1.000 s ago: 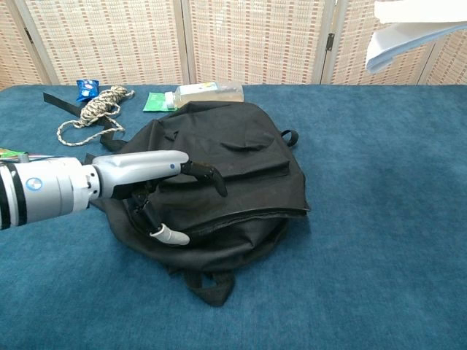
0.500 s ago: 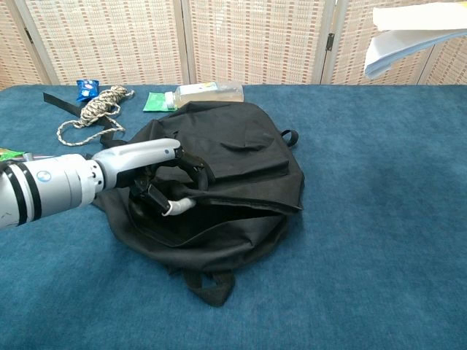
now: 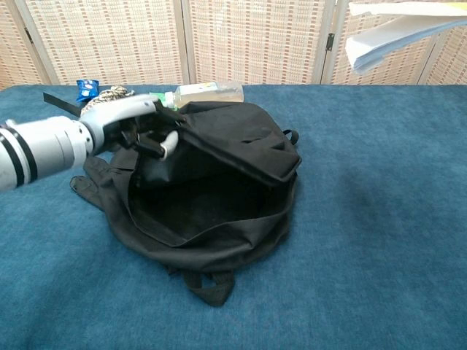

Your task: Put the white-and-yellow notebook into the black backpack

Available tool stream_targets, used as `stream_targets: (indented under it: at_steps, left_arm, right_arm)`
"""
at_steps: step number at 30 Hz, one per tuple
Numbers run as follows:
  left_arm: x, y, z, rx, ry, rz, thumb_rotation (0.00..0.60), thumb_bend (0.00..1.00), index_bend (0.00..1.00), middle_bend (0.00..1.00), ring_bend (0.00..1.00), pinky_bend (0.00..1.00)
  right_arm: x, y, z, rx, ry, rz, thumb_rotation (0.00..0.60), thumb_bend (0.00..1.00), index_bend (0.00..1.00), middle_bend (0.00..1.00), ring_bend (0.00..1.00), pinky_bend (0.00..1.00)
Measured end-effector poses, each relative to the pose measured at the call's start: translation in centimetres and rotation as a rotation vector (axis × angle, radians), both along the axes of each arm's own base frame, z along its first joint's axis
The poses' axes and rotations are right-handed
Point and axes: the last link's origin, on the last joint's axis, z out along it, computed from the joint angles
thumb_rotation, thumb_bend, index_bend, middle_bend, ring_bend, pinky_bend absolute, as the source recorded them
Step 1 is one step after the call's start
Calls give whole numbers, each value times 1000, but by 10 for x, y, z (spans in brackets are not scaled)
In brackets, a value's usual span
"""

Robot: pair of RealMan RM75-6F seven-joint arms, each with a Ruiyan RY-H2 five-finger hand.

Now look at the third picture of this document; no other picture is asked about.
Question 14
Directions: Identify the beige braided rope coil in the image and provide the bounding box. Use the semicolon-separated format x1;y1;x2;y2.
80;84;136;117

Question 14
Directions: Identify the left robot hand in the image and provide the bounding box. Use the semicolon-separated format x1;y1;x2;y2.
78;93;187;161

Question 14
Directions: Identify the green tissue pack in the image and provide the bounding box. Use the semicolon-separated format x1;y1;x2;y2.
147;91;180;110

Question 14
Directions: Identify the black backpack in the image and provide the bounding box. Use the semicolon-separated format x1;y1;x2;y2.
42;91;302;308

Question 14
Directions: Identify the woven folding screen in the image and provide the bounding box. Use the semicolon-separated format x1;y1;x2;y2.
0;0;467;92

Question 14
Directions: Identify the white paper booklet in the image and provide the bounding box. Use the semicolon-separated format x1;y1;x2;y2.
344;0;467;76

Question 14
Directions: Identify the clear plastic bottle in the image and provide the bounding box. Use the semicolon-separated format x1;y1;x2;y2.
163;82;244;110

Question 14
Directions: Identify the blue cookie packet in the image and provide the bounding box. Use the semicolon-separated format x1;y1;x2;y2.
75;79;100;103

